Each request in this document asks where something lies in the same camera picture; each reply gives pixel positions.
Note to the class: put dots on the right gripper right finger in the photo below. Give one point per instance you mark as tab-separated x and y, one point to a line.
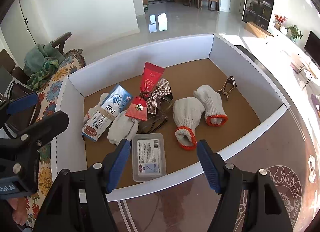
225	182

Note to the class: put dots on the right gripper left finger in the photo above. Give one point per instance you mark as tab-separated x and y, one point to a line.
101	179

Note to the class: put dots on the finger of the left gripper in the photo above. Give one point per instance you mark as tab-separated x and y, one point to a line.
15	106
44	130

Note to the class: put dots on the white knit glove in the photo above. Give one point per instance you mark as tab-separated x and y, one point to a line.
187	114
123	127
214	114
94	109

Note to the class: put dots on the clear frame eyeglasses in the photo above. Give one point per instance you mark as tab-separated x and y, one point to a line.
152	124

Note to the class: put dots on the person's left hand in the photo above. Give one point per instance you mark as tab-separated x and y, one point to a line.
19	214

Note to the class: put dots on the blue white ointment box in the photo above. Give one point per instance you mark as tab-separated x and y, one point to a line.
96	125

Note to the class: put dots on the clear plastic floss box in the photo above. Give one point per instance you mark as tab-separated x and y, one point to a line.
148	157

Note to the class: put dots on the green cloth on chair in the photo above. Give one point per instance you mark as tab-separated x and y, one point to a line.
40	63

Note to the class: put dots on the red foil snack packet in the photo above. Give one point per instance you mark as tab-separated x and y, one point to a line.
138	108

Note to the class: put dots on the blue white toothpaste box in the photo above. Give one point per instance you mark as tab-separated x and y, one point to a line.
116	101

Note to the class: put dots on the white cardboard box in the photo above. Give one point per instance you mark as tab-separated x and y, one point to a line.
189	62

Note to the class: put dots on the clear acrylic hair claw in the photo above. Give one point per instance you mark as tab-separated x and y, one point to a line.
164	104

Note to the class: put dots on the gold beaded hair claw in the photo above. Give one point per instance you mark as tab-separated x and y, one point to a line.
228	87

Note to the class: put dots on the rhinestone bow hair clip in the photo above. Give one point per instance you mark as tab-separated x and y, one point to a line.
161	89

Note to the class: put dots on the white tv cabinet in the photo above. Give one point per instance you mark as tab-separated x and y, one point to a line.
298	60

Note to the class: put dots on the cardboard box on floor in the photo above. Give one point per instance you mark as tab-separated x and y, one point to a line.
257	30

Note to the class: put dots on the black television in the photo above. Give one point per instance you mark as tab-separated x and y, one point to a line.
312	47

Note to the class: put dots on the green potted plant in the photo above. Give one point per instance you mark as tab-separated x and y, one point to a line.
295	33

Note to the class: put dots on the red flower vase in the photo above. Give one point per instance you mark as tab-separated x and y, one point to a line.
279	20

